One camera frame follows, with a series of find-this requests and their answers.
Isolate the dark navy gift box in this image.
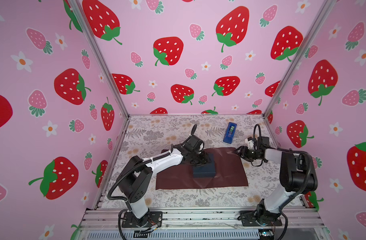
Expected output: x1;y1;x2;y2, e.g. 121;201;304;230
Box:
193;154;217;178

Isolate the dark red wrapping paper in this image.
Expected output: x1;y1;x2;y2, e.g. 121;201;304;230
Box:
155;148;248;190

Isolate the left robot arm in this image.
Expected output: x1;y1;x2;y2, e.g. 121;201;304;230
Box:
106;134;210;220

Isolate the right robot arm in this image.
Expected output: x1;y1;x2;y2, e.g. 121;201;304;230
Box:
233;137;318;226

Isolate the blue tape dispenser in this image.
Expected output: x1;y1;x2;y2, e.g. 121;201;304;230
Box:
223;122;237;144

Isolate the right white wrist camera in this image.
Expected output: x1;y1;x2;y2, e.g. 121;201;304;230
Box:
245;137;254;149

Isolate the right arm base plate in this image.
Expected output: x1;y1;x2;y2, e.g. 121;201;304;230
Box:
237;210;283;227

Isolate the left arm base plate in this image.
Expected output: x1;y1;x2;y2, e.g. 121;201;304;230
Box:
121;212;163;228

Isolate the aluminium rail frame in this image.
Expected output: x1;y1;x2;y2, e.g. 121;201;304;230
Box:
75;207;332;240

